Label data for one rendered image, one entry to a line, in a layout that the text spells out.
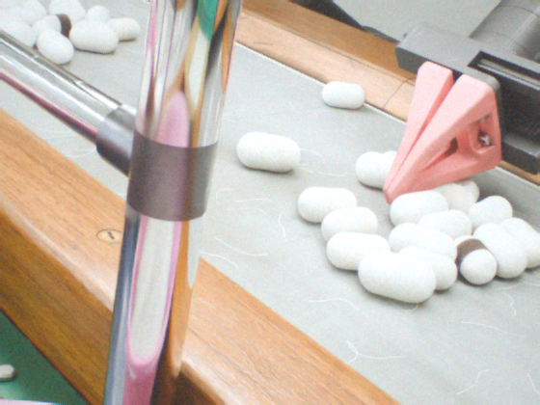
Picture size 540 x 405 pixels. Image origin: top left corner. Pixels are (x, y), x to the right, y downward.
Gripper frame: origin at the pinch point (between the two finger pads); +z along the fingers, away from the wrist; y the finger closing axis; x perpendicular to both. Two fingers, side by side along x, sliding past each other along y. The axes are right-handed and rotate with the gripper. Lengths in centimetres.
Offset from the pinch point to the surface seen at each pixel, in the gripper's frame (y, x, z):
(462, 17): -120, 155, -143
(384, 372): 9.0, -6.1, 10.4
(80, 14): -35.6, 1.1, -1.1
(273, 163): -6.8, -1.3, 3.0
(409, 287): 6.5, -4.2, 6.1
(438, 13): -131, 157, -143
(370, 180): -2.9, 1.8, -0.5
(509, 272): 8.0, 0.6, 0.9
